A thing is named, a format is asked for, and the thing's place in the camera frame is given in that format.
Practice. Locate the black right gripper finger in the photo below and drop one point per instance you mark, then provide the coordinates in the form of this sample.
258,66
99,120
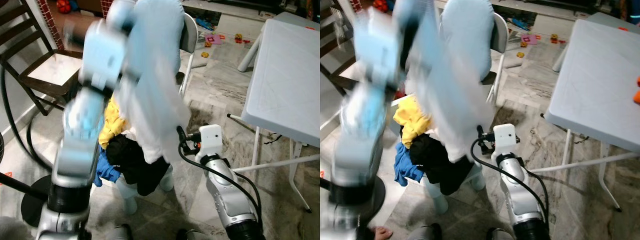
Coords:
181,136
477,134

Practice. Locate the white shirt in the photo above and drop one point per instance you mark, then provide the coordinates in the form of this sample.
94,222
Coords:
155,115
450,115

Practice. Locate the orange shirt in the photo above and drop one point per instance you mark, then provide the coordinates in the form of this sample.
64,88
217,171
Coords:
637,92

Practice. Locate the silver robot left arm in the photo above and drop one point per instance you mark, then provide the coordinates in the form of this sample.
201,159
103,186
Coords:
80,150
357,150

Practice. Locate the black garment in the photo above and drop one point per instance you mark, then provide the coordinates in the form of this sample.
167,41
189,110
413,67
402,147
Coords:
137,170
442,167

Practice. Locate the yellow garment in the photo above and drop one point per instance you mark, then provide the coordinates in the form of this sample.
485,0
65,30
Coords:
412,122
112,125

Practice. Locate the pale plastic child chair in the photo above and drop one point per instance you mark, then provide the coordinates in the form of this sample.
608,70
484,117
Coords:
440,200
127,202

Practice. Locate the blue garment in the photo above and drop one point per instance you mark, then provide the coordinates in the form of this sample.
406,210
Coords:
407,167
105,170

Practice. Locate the folding chair pale blue back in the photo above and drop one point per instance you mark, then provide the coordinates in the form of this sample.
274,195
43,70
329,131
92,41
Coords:
475,35
167,30

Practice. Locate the pink toy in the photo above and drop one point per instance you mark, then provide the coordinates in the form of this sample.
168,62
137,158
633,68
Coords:
214,40
527,39

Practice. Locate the dark robot left leg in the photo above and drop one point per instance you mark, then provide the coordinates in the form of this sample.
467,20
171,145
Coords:
120,233
429,233

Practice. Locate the white folding table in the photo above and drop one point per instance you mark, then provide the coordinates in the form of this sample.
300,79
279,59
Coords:
285,75
595,75

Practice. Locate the person bare foot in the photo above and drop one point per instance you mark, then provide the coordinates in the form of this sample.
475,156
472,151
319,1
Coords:
384,233

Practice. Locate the dark wooden chair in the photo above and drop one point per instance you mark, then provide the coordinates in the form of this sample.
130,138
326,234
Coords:
332,80
30,82

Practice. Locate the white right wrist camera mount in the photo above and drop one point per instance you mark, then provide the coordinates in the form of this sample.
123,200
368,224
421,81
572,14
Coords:
210,139
504,138

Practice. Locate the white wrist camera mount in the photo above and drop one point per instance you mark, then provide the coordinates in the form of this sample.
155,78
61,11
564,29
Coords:
375,52
504,138
210,139
105,55

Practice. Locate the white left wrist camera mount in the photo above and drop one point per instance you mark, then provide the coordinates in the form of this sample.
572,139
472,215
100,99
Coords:
105,55
375,52

